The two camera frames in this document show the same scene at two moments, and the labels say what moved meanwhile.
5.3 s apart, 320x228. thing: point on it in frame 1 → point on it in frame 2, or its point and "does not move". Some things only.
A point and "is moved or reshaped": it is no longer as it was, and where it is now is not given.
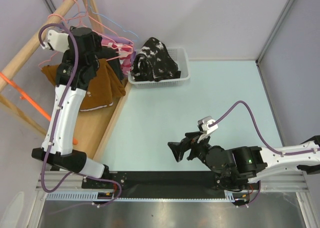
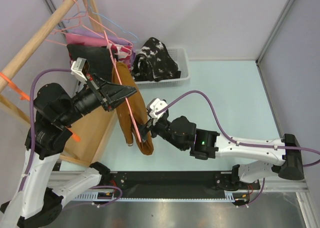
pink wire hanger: [123, 56] → [120, 79]
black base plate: [139, 184] does not move
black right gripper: [178, 148] → [144, 128]
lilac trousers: [119, 40] does not move
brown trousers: [105, 87] is moved or reshaped
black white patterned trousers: [153, 63] does not move
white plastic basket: [179, 55] does not move
